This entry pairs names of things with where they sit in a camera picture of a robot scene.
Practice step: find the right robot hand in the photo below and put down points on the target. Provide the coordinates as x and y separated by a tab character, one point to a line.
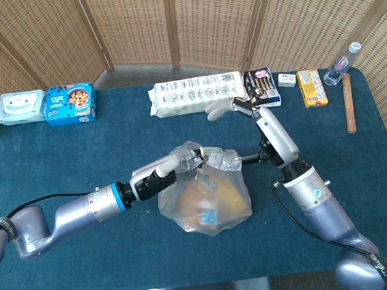
276	133

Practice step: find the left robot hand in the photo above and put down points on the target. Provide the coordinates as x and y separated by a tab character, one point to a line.
149	187

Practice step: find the clear plastic shopping bag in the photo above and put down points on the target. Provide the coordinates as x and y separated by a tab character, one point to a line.
219	197

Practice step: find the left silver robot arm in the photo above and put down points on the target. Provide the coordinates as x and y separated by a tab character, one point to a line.
76	211

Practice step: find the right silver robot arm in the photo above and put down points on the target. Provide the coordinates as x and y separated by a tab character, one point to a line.
315	201

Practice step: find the brown bread packet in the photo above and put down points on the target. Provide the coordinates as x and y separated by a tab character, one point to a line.
192	200

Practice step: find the small white box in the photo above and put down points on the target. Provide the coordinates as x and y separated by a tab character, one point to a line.
286	80

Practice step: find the yellow cardboard box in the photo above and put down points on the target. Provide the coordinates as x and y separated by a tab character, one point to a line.
311	89

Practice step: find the yellow sponge block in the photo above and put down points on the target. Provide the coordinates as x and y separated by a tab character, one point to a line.
229	196

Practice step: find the brown wooden stick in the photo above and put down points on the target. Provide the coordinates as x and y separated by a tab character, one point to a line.
348	102

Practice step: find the blue felt table cover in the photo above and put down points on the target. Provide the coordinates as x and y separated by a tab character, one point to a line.
77	146

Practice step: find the clear plastic water bottle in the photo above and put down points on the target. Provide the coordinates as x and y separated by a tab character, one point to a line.
338	67

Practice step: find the white tissue multipack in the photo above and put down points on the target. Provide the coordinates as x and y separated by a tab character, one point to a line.
189	97

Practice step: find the blue cookie box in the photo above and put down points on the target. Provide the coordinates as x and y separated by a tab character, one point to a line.
69	105

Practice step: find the rattan folding screen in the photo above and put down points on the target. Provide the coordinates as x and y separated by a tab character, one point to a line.
219	19

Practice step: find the pale blue wet wipes pack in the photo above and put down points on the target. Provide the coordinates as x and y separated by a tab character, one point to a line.
18	107

